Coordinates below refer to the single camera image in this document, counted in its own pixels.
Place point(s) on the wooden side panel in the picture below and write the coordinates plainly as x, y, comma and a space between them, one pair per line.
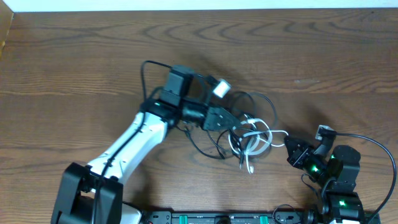
6, 17

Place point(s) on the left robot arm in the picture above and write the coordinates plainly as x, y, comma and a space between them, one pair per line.
94, 193

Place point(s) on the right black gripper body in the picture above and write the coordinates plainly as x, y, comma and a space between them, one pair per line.
314, 164

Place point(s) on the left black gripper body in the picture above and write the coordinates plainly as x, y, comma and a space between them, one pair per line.
193, 112

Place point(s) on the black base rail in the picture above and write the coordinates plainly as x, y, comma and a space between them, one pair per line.
167, 217

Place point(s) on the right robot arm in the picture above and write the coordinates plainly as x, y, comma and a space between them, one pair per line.
335, 170

